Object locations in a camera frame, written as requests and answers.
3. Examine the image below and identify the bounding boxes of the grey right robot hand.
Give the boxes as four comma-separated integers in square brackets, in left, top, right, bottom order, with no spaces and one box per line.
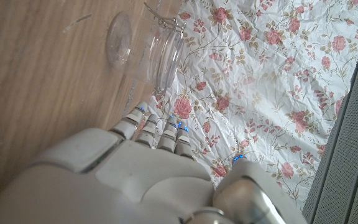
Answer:
[0,101,308,224]

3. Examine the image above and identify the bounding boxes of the floral backdrop cloth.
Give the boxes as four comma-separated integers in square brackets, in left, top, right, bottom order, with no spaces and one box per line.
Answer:
[129,0,358,212]

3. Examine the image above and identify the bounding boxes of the clear glass jar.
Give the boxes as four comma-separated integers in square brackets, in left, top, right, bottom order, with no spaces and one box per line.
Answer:
[104,2,187,95]

